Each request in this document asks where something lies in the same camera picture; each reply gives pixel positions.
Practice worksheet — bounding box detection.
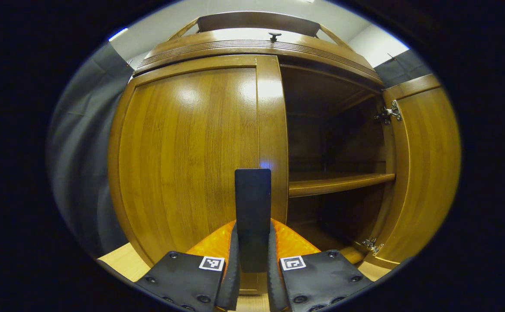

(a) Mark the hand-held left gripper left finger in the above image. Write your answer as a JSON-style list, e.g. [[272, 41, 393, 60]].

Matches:
[[133, 220, 241, 312]]

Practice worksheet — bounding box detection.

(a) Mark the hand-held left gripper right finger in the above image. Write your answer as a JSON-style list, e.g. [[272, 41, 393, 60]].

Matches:
[[266, 219, 374, 312]]

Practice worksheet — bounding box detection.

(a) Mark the black door handle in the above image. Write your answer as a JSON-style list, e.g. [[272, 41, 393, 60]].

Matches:
[[235, 169, 272, 273]]

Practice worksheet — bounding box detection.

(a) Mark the wooden cabinet door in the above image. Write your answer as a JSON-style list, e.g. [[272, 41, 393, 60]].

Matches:
[[107, 54, 289, 295], [363, 74, 462, 270]]

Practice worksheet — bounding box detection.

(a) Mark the wooden double-door shoe cabinet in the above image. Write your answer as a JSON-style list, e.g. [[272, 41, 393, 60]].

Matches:
[[107, 11, 409, 269]]

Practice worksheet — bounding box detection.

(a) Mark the metal door hinge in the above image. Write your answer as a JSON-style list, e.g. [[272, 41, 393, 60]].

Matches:
[[374, 100, 402, 125], [362, 237, 384, 255]]

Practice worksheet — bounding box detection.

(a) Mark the wooden inner shelf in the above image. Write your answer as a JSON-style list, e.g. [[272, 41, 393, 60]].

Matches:
[[288, 172, 396, 198]]

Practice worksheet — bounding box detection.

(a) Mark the wooden drawer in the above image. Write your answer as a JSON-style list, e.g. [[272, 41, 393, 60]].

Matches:
[[133, 28, 383, 85]]

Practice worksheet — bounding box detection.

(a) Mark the long ceiling light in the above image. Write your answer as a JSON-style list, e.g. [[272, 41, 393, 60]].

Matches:
[[107, 27, 129, 42]]

